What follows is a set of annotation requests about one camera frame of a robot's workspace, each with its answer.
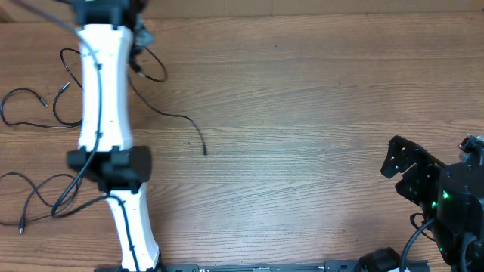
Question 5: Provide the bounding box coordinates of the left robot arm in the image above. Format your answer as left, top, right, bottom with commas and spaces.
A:
67, 0, 162, 271

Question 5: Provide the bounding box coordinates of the short black audio cable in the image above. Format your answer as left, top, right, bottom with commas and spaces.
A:
0, 172, 82, 236

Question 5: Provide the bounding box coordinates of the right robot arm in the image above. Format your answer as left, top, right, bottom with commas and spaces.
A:
380, 134, 483, 271

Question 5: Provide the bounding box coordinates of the black usb cable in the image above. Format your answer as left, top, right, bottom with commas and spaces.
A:
126, 45, 209, 156

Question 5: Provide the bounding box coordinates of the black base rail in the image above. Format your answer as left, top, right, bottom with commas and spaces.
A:
94, 247, 430, 272

